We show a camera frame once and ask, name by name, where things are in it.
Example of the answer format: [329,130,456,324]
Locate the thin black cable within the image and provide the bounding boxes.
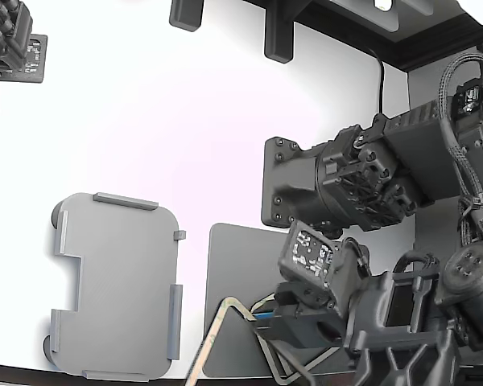
[368,47,386,116]

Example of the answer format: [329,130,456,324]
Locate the grey rectangular mat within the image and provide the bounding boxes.
[203,222,361,381]

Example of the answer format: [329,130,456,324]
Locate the short black post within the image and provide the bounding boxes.
[168,0,205,32]

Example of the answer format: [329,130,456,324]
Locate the black enclosure frame rail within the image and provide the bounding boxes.
[245,0,483,73]

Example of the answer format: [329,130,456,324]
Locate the pale rectangular frame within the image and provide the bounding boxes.
[184,295,279,386]
[259,331,341,383]

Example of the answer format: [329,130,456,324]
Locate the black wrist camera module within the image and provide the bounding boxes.
[276,220,347,310]

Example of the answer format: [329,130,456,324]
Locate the long black post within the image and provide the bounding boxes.
[263,0,295,64]

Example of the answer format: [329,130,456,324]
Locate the grey plastic frame holder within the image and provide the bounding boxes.
[43,191,188,383]

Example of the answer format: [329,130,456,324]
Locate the dark grey six-joint robot arm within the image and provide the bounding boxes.
[317,51,483,386]

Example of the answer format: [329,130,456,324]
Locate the black circuit board plate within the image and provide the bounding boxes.
[22,34,49,84]

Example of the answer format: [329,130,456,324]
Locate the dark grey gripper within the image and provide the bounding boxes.
[251,240,388,351]

